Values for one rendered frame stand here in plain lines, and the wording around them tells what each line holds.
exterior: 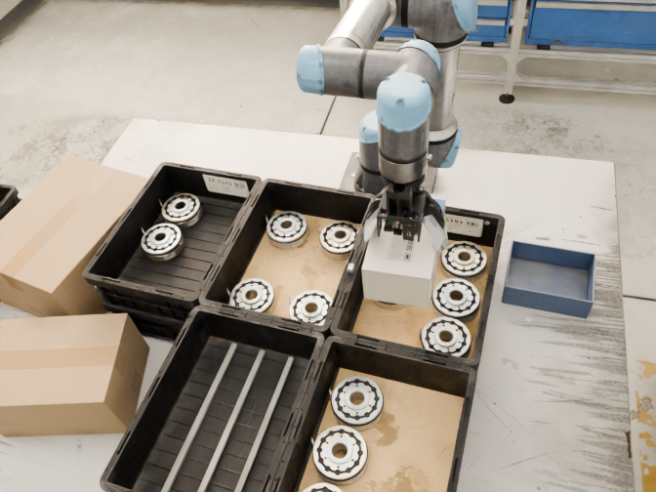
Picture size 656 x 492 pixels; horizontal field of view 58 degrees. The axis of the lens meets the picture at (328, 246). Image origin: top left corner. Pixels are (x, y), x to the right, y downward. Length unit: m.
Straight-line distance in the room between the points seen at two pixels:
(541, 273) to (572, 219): 0.22
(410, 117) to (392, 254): 0.30
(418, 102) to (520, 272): 0.85
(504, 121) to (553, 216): 1.47
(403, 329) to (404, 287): 0.28
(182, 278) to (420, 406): 0.65
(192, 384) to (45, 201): 0.69
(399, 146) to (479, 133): 2.22
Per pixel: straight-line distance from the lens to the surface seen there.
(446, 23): 1.29
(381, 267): 1.03
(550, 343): 1.49
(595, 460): 1.39
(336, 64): 0.94
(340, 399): 1.21
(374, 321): 1.33
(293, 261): 1.45
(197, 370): 1.34
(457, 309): 1.31
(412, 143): 0.86
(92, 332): 1.45
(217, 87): 3.58
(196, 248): 1.54
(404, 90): 0.84
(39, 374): 1.45
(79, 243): 1.58
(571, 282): 1.60
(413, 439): 1.20
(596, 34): 3.12
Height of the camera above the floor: 1.95
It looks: 50 degrees down
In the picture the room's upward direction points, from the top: 9 degrees counter-clockwise
